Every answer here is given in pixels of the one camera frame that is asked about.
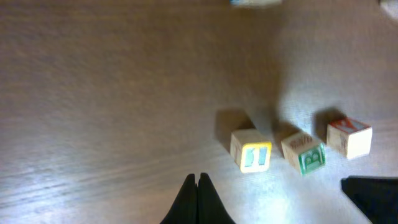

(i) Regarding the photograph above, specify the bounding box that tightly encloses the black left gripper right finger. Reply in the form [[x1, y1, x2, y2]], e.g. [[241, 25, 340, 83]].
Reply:
[[198, 172, 235, 224]]

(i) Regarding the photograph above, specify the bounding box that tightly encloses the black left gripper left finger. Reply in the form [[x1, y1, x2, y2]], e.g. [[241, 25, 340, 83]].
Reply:
[[161, 174, 198, 224]]

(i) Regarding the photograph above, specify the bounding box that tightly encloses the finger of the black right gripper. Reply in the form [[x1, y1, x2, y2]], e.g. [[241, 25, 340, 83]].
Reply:
[[340, 176, 397, 224]]

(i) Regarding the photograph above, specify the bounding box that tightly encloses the yellow number eleven block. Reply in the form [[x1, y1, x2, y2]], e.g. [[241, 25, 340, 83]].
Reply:
[[229, 129, 272, 174]]

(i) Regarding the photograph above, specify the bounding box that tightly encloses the green B wooden block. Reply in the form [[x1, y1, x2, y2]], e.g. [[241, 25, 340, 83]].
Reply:
[[281, 131, 326, 175]]

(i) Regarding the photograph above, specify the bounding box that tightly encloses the green V wooden block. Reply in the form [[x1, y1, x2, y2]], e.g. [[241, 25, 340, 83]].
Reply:
[[379, 0, 398, 20]]

